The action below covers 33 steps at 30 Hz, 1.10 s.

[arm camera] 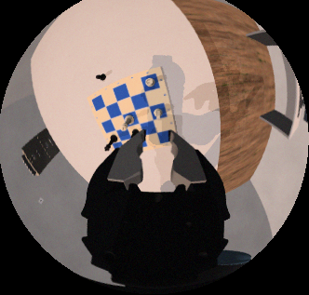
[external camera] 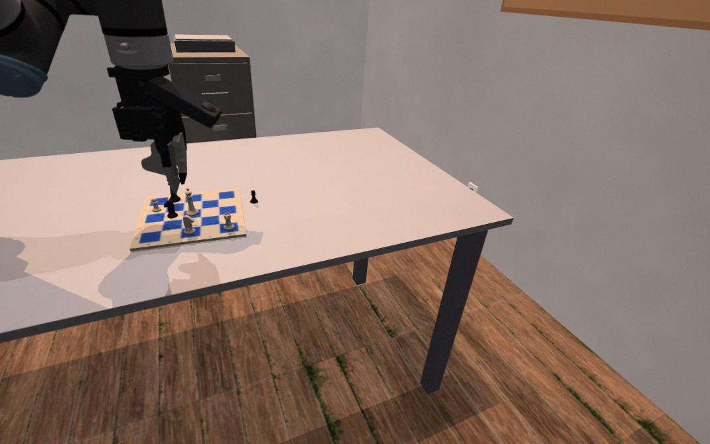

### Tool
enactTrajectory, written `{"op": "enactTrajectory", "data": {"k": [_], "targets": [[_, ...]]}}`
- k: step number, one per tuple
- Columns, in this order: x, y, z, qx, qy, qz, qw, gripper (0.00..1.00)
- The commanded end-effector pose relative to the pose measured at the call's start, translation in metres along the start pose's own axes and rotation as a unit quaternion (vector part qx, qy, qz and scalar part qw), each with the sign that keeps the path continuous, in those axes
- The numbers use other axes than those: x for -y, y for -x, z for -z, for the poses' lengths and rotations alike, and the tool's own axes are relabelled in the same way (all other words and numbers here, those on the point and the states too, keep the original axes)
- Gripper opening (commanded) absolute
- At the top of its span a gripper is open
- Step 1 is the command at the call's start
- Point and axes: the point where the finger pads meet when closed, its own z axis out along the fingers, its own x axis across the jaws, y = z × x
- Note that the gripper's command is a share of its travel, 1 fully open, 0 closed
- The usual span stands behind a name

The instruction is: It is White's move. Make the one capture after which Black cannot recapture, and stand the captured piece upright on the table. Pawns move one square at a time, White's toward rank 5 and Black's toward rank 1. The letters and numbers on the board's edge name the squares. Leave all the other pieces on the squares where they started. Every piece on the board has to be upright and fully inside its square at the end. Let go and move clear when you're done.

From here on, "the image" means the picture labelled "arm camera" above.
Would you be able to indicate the blue and cream chessboard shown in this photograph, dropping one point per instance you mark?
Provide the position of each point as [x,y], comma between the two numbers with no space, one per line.
[131,96]

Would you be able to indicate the white chess rook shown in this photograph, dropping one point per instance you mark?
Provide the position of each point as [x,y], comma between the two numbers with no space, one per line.
[150,81]

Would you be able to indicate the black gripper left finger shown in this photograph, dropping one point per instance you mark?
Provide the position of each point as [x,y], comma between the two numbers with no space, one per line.
[121,167]

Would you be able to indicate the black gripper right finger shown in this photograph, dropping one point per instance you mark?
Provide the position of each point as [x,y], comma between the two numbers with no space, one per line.
[192,169]

